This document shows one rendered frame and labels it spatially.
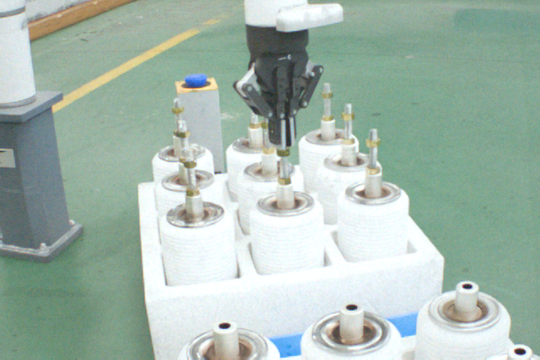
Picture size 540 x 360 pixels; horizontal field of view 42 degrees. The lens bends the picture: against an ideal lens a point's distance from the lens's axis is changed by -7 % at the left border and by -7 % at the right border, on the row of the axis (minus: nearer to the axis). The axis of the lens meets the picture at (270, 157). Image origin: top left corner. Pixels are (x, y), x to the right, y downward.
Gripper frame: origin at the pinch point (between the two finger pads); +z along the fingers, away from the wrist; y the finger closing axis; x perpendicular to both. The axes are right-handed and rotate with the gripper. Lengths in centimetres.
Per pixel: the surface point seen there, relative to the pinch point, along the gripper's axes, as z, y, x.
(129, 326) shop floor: 35.1, 14.0, -24.1
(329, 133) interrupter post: 9.0, -20.9, -14.0
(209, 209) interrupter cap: 9.7, 8.2, -5.5
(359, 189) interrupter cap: 9.8, -9.7, 3.6
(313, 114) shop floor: 36, -81, -85
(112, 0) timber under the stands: 31, -145, -334
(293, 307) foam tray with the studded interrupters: 20.8, 4.7, 6.3
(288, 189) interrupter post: 7.4, 0.2, 1.0
